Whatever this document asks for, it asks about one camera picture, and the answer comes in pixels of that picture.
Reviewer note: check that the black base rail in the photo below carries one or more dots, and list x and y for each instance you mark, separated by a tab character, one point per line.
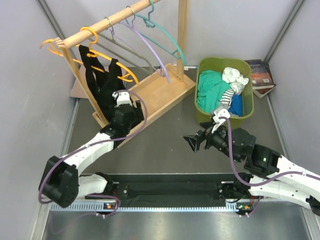
174	190

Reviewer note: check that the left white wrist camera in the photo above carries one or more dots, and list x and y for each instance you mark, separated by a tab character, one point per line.
122	98

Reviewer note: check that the blue garment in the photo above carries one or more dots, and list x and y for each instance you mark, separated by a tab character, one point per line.
236	106

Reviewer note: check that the striped garment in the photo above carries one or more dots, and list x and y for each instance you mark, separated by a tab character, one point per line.
226	98

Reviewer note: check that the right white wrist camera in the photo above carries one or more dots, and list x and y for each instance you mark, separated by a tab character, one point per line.
218	116

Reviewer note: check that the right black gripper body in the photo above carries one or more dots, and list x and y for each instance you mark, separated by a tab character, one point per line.
218	139

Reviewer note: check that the white marker pen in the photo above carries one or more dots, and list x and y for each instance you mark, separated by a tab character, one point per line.
187	68

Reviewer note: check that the wooden clothes rack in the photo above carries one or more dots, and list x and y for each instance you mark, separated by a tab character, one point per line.
158	95

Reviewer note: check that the teal garment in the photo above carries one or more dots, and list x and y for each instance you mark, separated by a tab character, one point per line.
210	89

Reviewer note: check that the teal plastic hanger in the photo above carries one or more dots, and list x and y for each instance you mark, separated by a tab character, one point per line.
149	23

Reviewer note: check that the white garment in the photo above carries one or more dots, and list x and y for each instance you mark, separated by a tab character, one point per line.
235	79

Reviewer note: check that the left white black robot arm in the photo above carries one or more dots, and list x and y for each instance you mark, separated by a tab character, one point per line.
62	181

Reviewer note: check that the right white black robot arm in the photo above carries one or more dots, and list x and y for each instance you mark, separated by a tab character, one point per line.
260	171

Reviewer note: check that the purple plastic hanger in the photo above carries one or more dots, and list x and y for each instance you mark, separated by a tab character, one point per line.
121	43

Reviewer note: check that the perforated cable duct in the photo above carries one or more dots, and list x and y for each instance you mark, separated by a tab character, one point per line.
104	207

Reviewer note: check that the brown cardboard folder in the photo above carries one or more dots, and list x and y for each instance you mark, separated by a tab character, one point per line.
77	91

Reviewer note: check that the lower paperback book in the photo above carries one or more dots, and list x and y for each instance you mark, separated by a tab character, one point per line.
260	93

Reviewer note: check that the grey velvet hanger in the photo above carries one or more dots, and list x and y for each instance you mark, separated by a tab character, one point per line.
125	50

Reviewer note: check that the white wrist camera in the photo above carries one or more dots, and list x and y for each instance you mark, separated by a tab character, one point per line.
218	116
122	98

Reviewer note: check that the black tank top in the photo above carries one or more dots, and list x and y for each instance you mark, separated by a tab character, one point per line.
102	83

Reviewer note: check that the green plastic bin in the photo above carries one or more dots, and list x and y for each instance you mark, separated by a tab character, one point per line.
218	64

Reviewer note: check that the dark hardcover book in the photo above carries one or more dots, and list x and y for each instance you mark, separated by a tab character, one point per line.
261	79

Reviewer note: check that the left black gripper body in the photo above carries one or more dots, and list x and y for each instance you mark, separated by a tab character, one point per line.
136	116

